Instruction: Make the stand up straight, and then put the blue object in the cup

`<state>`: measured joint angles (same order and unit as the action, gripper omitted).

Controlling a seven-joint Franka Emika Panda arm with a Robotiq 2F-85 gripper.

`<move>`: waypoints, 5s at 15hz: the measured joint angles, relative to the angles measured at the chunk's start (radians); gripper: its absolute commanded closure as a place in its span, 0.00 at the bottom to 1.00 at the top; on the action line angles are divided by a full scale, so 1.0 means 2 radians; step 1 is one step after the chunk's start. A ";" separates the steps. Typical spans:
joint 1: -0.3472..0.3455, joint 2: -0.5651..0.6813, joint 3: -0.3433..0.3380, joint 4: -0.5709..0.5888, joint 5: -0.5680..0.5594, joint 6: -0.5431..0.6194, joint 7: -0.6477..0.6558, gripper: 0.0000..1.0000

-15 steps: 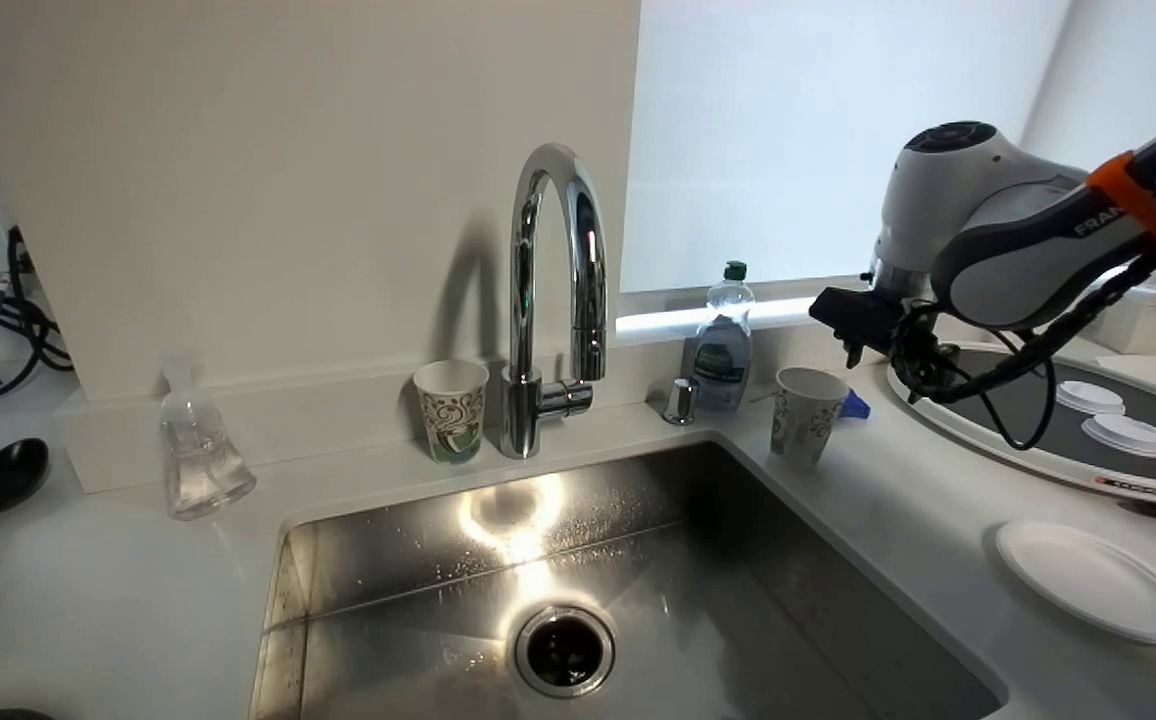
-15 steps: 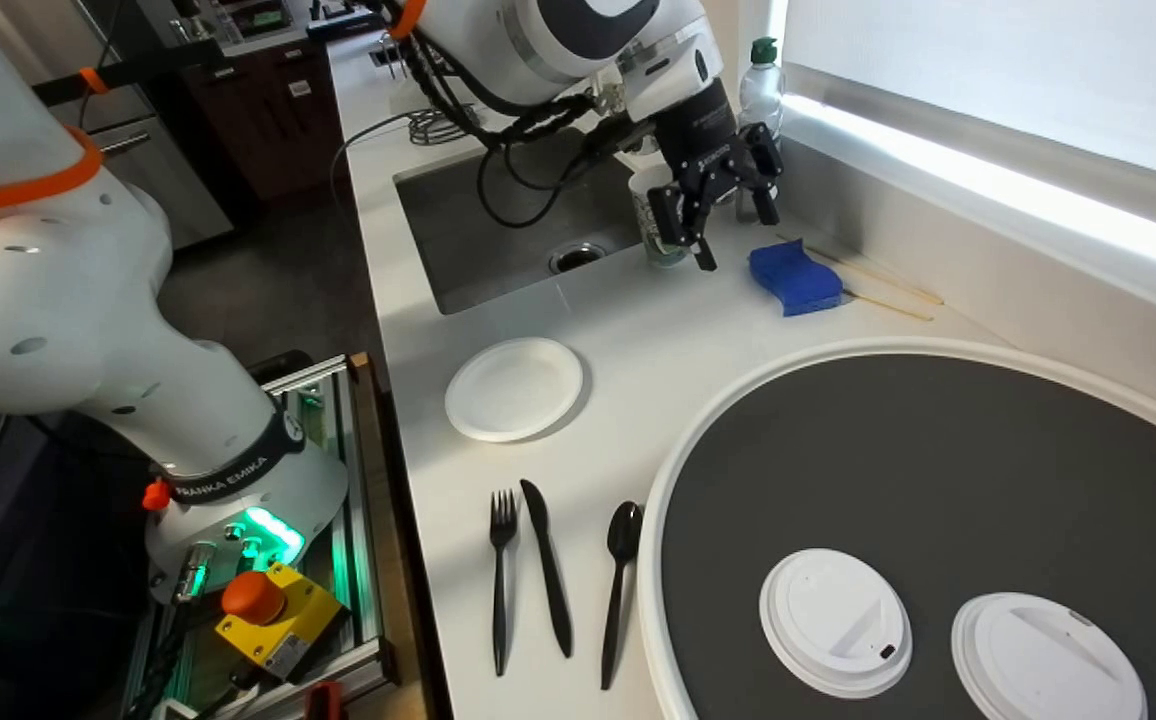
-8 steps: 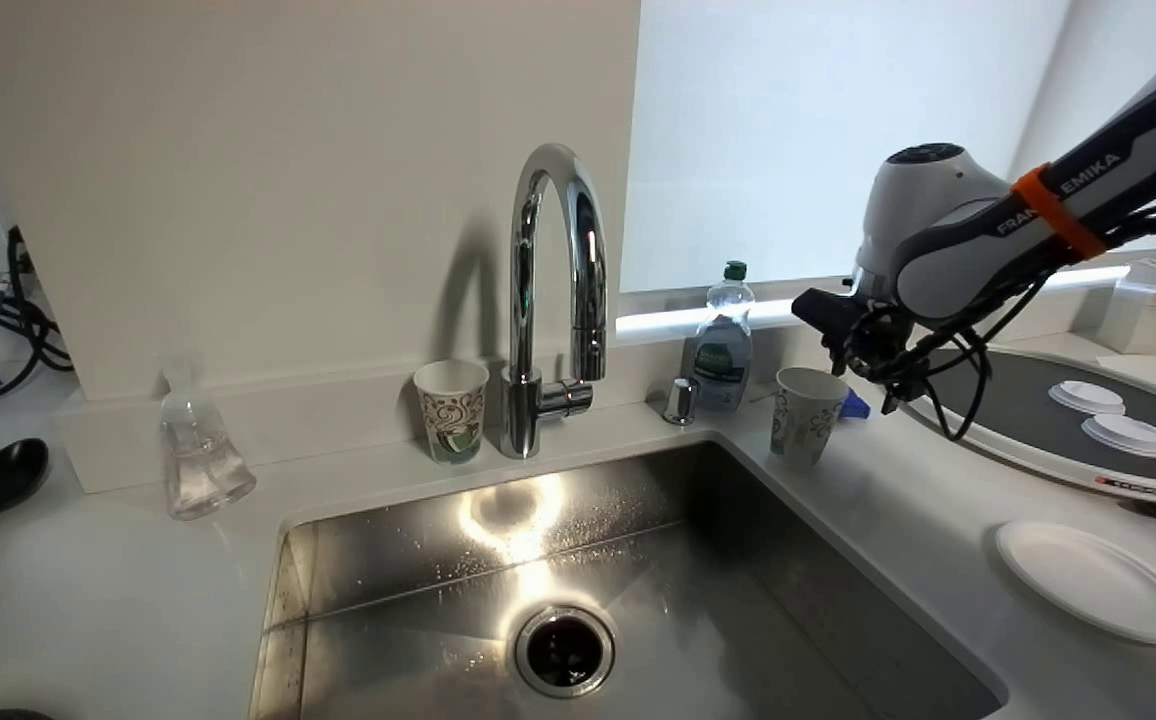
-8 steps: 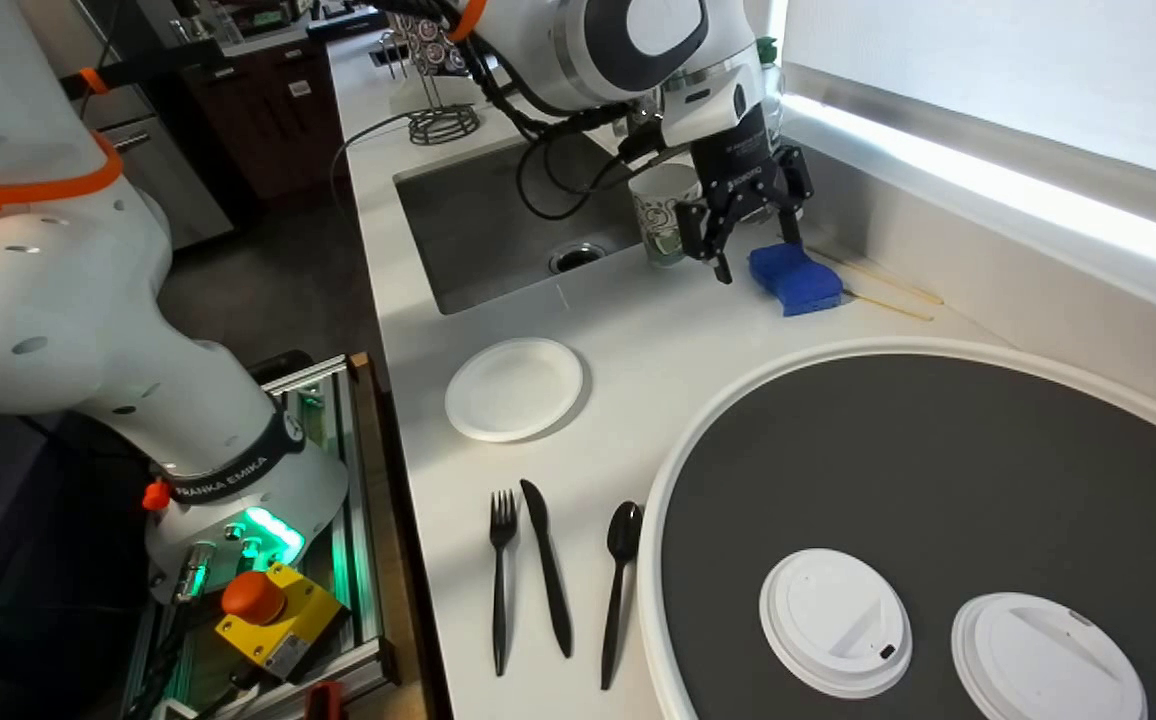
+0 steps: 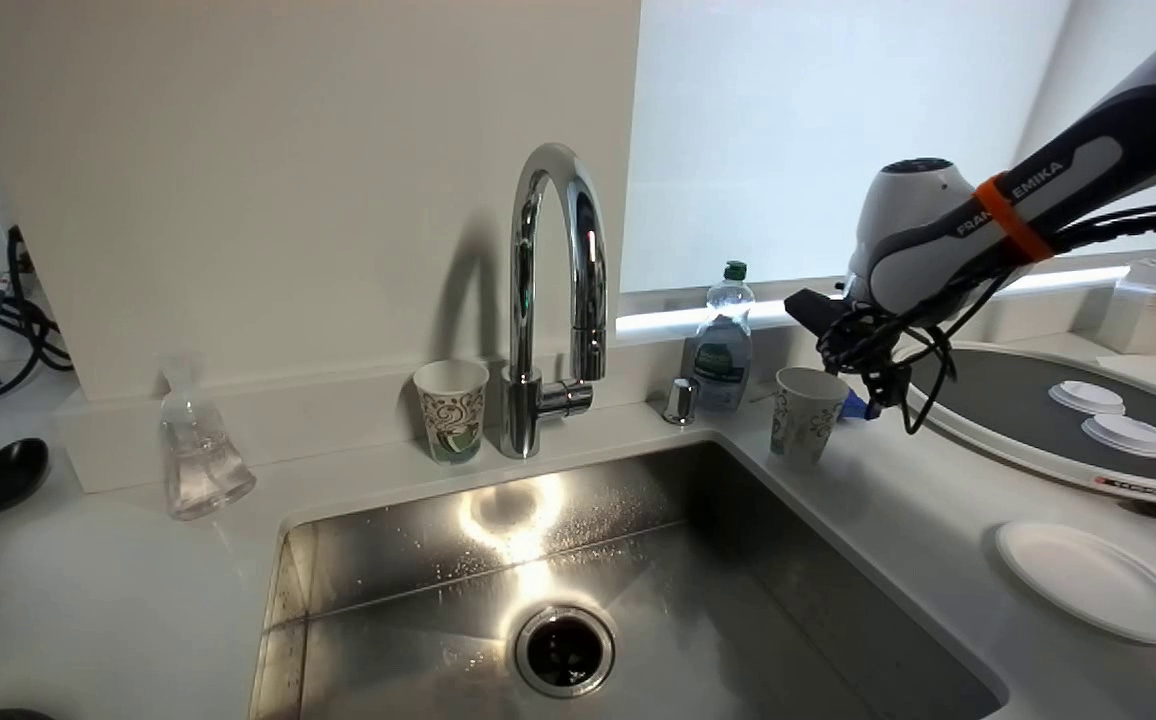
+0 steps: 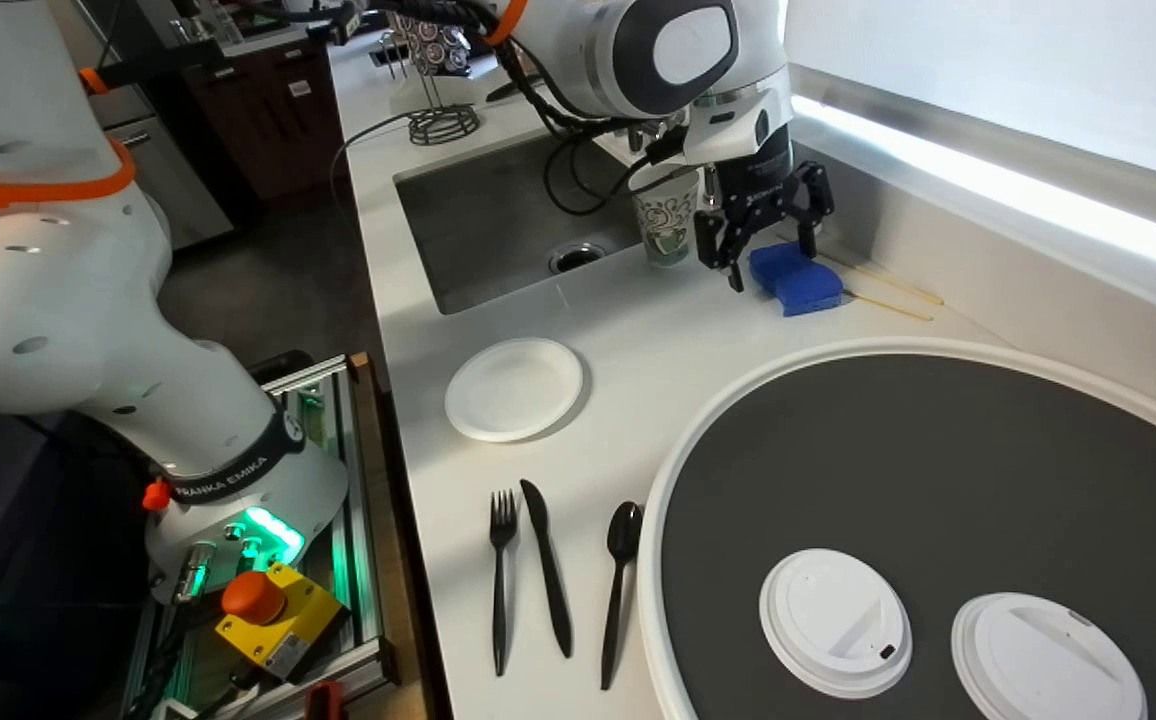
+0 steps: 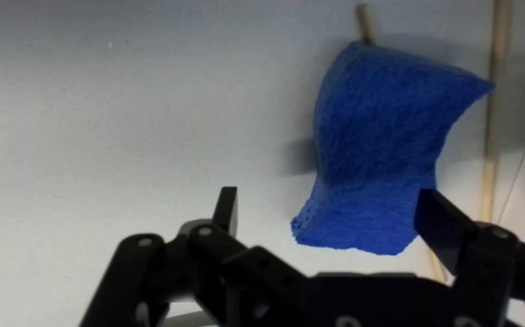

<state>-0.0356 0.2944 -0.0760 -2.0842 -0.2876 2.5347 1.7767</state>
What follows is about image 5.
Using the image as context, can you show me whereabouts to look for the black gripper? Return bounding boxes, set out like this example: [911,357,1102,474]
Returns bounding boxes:
[784,285,915,425]

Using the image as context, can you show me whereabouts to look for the blue sponge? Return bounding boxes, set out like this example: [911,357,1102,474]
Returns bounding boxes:
[837,387,886,425]

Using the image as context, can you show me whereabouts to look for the patterned paper cup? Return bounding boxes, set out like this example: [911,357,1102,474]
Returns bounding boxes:
[407,357,491,468]
[769,364,851,474]

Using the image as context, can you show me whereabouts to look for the white plastic cup lid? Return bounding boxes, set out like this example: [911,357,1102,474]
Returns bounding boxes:
[1048,375,1127,416]
[1082,410,1156,465]

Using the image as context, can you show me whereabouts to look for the round black white-rimmed tray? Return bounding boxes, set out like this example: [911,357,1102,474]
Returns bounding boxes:
[907,350,1156,517]

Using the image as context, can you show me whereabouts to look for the green-capped plastic water bottle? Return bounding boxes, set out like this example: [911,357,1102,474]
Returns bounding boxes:
[688,257,757,416]

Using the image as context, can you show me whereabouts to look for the small chrome shaker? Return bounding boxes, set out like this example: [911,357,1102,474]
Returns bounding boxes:
[659,375,700,430]

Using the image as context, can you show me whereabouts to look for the stainless steel sink basin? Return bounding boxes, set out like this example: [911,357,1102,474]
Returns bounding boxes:
[248,438,1007,720]

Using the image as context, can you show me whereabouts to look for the white box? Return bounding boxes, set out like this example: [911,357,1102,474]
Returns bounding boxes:
[1068,257,1156,357]

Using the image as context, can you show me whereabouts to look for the small white plate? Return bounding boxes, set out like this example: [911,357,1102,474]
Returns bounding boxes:
[993,517,1156,647]

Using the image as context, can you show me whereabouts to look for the chrome gooseneck faucet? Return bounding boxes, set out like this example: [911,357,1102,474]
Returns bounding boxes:
[485,139,617,465]

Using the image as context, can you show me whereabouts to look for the round sink drain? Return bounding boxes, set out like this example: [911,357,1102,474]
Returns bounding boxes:
[510,599,620,702]

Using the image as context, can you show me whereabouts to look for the clear glass flask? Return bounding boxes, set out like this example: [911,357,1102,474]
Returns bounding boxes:
[152,351,259,520]

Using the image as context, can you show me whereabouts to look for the black wall cables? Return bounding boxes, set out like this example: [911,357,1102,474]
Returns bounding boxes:
[0,225,77,375]

